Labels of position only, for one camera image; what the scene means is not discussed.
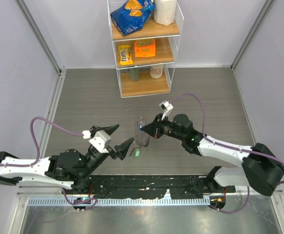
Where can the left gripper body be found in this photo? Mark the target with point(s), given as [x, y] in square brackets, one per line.
[110, 152]

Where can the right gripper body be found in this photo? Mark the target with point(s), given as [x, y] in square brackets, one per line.
[165, 126]

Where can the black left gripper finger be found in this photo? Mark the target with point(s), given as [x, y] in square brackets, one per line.
[109, 130]
[123, 148]

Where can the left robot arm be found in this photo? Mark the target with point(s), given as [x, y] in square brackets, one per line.
[70, 169]

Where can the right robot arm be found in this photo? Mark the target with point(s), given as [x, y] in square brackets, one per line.
[254, 166]

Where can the green key tag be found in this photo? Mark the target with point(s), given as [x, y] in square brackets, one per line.
[137, 153]

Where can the white printed cup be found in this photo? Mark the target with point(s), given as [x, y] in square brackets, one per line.
[156, 71]

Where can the grey green can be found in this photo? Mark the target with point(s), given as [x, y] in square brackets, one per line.
[134, 74]

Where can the yellow candy bag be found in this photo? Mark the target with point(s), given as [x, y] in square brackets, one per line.
[125, 55]

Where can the orange snack box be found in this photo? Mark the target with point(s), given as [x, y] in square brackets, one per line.
[145, 48]

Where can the blue chips bag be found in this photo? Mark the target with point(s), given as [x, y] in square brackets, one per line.
[132, 15]

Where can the white paper towel roll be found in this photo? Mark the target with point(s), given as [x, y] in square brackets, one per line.
[164, 12]

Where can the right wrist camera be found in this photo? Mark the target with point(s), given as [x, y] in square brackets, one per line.
[167, 107]

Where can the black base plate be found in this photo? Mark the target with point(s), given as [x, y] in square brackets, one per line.
[150, 186]

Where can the white slotted cable duct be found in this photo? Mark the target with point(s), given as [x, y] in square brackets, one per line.
[165, 201]

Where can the white wire shelf unit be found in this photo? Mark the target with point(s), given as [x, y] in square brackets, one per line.
[145, 60]

